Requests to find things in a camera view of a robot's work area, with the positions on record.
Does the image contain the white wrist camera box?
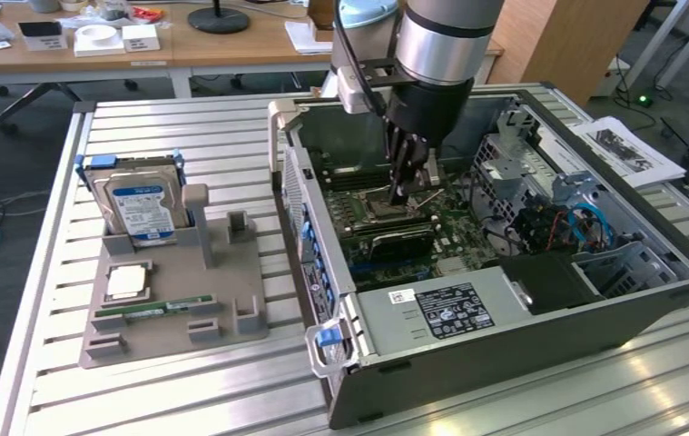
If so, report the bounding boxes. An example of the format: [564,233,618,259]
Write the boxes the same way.
[338,72,382,114]

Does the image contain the metal socket cover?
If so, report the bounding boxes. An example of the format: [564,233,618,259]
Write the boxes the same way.
[416,152,450,201]

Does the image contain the perforated metal disk bay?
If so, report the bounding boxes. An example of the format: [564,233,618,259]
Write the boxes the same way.
[471,108,567,222]

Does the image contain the white tape roll on box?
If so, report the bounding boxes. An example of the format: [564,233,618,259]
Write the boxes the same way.
[74,25,127,59]

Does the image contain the green RAM stick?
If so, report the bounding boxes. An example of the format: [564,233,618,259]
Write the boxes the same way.
[94,295,212,318]

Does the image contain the white box with red button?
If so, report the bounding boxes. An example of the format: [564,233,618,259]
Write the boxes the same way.
[599,56,634,99]

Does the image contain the silver chipset heatsink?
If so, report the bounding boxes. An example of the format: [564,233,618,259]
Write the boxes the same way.
[432,257,468,277]

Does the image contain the white papers on desk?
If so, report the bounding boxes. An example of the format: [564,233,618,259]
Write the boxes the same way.
[286,20,338,55]

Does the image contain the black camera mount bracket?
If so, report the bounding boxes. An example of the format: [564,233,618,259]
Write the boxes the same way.
[352,57,418,90]

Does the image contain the white box with black top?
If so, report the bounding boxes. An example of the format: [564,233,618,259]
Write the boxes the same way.
[18,21,70,52]

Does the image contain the grey plastic parts rack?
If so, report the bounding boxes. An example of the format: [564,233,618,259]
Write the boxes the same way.
[76,183,272,372]

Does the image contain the slanted metal disk bay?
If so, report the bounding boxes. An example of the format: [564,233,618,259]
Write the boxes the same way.
[571,240,683,299]

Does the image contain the brown cardboard box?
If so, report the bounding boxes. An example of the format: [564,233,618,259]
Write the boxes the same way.
[307,0,339,45]

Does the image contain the open dark grey PC case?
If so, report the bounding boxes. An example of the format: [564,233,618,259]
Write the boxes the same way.
[268,88,689,431]

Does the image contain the red wire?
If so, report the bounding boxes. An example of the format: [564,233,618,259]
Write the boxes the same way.
[552,211,600,249]

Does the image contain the black camera cable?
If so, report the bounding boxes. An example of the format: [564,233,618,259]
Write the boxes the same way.
[332,0,386,114]

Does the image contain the grey power supply unit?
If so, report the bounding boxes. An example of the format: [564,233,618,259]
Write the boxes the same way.
[355,265,534,355]

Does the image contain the hard disk with blue label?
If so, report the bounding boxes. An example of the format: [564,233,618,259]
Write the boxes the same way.
[90,171,179,249]

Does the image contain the black wire bundle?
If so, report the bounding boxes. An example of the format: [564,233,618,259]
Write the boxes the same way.
[483,206,558,255]

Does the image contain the red small parts bag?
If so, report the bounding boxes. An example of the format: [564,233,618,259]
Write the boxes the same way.
[130,5,167,24]

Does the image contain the green motherboard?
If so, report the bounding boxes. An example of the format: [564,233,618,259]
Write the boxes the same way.
[319,158,503,292]

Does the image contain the black round lamp base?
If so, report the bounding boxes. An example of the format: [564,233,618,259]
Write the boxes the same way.
[187,0,254,34]

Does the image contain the plain white box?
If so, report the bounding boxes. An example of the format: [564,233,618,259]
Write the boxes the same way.
[120,24,162,54]

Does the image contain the white table frame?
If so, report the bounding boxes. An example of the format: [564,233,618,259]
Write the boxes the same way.
[622,0,689,94]

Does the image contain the stack of printed papers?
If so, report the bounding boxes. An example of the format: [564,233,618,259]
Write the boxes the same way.
[571,115,688,188]

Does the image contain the dark bag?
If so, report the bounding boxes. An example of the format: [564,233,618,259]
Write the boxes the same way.
[96,0,134,23]

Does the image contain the hard disk in blue caddy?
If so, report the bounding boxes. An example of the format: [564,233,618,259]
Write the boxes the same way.
[74,153,186,228]

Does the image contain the CPU socket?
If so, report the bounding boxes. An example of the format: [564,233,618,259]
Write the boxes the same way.
[360,183,418,219]

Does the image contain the silver CPU chip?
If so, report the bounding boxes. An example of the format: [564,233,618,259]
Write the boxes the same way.
[104,266,150,301]

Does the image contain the blue wire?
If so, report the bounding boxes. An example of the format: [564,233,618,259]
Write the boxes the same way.
[564,203,618,253]

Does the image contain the wooden cabinet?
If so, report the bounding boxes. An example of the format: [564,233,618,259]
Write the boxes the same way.
[492,0,652,105]

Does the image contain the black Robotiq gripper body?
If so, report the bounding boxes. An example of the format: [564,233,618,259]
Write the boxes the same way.
[383,79,476,146]

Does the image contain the black graphics card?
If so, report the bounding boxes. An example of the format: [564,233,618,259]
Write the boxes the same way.
[359,226,438,263]

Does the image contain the blue case latch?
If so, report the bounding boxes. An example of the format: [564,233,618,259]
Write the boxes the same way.
[314,327,343,349]

